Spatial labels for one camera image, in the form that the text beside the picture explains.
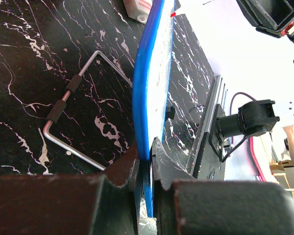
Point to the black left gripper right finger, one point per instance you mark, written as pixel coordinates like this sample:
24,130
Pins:
184,205

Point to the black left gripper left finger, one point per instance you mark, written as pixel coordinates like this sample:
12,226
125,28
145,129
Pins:
70,204

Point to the metal wire whiteboard stand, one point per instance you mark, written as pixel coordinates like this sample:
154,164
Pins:
93,119

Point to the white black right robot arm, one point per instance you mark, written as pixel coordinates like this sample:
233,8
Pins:
256,118

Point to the white whiteboard blue frame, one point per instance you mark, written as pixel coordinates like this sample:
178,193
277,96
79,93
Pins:
151,79

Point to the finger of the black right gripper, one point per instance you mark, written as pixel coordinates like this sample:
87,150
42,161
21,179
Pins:
271,17

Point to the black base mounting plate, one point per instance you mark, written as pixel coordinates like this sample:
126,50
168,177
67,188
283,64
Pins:
207,163

